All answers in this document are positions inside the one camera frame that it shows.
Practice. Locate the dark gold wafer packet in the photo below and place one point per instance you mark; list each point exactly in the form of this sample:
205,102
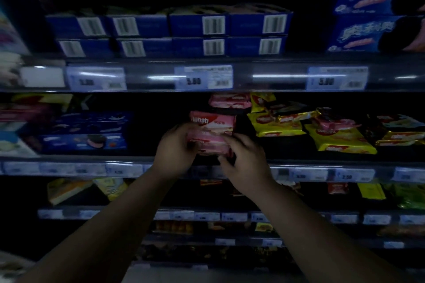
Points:
292,112

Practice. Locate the colourful snack packets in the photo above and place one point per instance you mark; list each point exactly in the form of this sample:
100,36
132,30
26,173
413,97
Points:
23,117

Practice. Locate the large shelf price label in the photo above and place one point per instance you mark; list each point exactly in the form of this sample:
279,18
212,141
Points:
337,78
96,78
204,77

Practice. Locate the person's left forearm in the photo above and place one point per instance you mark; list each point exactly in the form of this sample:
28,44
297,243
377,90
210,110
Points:
109,226

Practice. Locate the dark metal shelf rail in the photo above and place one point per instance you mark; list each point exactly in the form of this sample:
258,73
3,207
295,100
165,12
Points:
275,77
345,214
66,160

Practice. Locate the yellow snack box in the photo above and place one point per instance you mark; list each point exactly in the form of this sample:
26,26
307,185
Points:
66,190

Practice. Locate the person's left hand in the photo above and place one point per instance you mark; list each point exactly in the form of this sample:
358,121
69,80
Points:
172,153

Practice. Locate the pale colourful snack box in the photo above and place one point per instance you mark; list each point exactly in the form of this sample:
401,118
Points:
10,37

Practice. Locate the row of small price tags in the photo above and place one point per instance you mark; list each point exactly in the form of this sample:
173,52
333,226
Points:
232,216
355,175

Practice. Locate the pale yellow snack packet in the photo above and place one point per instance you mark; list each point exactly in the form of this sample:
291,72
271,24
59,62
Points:
111,188

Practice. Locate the stack of small blue boxes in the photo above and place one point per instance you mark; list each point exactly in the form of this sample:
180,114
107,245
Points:
186,27

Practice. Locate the orange snack packets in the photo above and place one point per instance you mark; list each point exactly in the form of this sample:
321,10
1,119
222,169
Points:
174,227

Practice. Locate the person's left fingers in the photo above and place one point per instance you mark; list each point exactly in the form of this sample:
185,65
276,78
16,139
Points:
190,128

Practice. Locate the green snack packet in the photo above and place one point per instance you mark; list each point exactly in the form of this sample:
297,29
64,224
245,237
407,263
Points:
410,196

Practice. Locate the long blue cookie pack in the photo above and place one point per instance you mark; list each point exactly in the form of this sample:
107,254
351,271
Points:
93,122
83,142

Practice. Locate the white and dark wafer packet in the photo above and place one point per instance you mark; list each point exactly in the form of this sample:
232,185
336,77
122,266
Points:
400,121

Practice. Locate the person's right hand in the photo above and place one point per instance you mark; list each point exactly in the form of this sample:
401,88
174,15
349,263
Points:
249,166

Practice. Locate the person's right forearm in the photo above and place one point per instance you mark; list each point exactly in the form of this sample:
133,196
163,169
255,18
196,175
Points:
315,239

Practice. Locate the pink wafer packet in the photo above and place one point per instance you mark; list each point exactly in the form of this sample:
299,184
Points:
209,142
212,122
229,101
333,123

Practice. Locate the yellow wafer packet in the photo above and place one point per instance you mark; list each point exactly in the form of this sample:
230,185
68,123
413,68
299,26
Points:
274,127
260,100
342,142
401,138

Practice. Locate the person's right fingers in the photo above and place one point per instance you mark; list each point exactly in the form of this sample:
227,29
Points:
237,140

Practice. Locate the red snack packet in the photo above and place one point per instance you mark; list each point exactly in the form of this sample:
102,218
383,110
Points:
338,188

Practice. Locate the blank white shelf label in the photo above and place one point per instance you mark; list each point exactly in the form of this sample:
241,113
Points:
42,77

